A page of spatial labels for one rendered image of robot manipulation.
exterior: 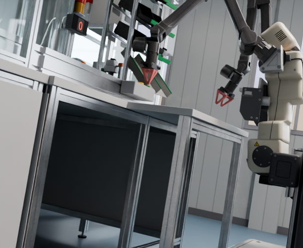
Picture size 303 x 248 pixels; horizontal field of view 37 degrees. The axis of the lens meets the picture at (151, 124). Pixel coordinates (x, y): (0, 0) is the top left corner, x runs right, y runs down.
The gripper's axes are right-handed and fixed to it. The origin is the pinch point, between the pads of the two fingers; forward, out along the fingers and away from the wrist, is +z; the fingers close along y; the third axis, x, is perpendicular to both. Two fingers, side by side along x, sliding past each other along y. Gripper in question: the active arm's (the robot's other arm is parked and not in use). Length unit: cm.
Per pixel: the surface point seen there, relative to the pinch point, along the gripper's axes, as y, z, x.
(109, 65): 1.1, -7.1, -22.4
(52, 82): 74, 15, 4
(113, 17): -105, -68, -94
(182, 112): 23.4, 15.0, 29.6
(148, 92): 3.4, 5.2, 3.0
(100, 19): -105, -66, -106
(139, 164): 0.5, 38.7, 3.0
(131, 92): 17.6, 8.0, 2.2
